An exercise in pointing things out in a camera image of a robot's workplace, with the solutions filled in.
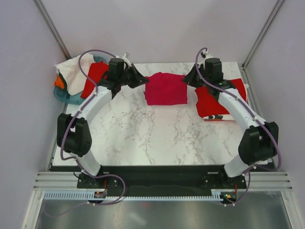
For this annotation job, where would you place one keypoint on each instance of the orange garment in basket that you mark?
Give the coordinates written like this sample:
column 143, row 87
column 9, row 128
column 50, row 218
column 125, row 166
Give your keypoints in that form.
column 60, row 83

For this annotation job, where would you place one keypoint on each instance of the magenta polo shirt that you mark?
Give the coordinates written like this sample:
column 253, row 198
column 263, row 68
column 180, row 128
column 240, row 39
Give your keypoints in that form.
column 165, row 89

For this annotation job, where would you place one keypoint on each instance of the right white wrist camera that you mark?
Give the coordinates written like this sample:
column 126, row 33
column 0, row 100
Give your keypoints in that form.
column 205, row 54

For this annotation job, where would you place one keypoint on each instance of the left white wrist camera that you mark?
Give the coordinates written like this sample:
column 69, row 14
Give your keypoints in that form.
column 125, row 58

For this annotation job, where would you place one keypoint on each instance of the white t shirt in basket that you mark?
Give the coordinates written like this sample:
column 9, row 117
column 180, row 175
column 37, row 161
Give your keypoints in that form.
column 70, row 72

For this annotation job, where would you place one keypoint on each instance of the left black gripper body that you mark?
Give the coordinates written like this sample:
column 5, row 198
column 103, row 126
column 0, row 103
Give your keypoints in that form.
column 125, row 78

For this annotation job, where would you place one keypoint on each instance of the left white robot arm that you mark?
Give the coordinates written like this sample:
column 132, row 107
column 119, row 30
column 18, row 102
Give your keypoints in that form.
column 73, row 132

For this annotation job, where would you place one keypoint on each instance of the teal laundry basket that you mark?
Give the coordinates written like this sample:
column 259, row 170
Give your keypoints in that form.
column 95, row 73

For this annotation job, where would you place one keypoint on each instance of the right aluminium corner post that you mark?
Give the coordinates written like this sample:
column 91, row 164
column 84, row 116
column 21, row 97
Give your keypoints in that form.
column 263, row 32

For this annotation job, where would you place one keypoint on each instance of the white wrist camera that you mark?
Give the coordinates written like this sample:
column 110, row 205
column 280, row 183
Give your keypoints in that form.
column 125, row 58
column 205, row 54

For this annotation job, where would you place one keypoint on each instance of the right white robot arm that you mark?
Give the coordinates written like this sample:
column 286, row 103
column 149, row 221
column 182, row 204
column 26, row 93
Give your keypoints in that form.
column 259, row 140

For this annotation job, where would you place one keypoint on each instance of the left aluminium corner post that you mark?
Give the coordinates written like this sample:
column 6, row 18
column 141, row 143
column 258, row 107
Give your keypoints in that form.
column 52, row 28

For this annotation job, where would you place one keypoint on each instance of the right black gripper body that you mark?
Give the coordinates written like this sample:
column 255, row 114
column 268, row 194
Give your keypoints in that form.
column 208, row 78

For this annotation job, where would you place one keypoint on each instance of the white slotted cable duct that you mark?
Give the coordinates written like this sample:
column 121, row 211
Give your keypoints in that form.
column 91, row 195

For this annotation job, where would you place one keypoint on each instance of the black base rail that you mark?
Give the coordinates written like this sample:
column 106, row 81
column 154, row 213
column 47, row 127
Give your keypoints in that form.
column 157, row 179

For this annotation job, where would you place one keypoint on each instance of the aluminium corner post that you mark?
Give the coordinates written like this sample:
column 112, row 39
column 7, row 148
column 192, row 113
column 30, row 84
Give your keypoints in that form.
column 52, row 28
column 263, row 32

